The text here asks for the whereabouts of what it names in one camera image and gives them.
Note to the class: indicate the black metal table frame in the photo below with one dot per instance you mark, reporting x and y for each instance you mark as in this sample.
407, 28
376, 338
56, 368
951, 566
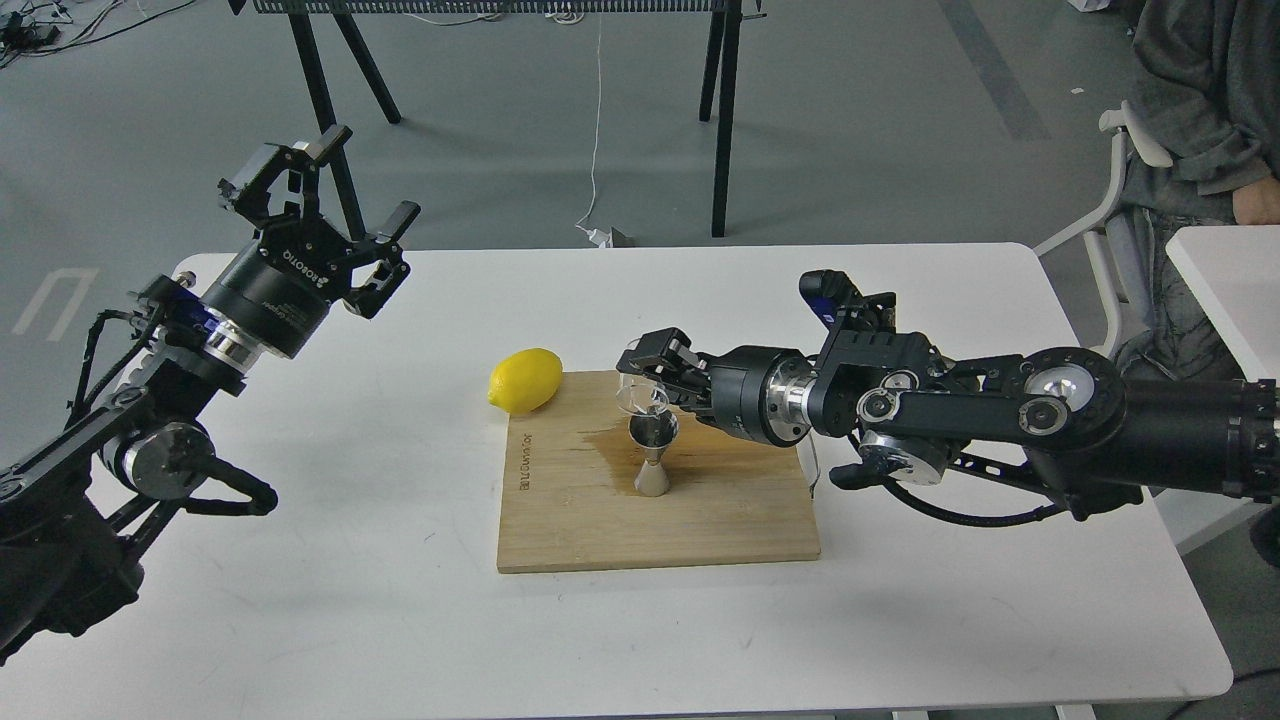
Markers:
588, 113

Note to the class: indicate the person in grey clothes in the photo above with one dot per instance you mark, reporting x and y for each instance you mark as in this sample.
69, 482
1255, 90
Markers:
1205, 84

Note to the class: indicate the white side table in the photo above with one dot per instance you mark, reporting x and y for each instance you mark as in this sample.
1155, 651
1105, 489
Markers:
1233, 271

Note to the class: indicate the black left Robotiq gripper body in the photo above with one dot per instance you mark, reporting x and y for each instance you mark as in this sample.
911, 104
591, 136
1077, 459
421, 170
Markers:
280, 288

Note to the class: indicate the small clear glass cup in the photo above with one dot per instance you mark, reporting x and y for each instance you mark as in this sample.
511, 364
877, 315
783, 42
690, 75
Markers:
640, 396

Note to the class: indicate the white office chair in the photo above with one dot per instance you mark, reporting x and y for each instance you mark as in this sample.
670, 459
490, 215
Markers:
1113, 235

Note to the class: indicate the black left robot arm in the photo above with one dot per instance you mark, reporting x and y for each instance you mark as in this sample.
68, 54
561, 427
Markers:
79, 512

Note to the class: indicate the steel cocktail jigger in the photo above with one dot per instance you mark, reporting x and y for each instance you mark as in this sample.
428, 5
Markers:
653, 434

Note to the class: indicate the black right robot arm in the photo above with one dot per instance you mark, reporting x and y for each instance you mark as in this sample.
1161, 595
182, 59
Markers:
988, 442

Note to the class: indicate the yellow lemon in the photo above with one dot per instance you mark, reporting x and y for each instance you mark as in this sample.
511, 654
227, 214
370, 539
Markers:
524, 381

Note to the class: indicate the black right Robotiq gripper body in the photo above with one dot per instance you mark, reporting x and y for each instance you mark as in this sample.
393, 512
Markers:
759, 393

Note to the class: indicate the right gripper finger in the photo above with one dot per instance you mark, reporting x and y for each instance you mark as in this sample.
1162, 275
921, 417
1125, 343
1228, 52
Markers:
666, 357
690, 393

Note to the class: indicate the bamboo cutting board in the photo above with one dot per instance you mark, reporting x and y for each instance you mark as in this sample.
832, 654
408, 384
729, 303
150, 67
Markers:
569, 502

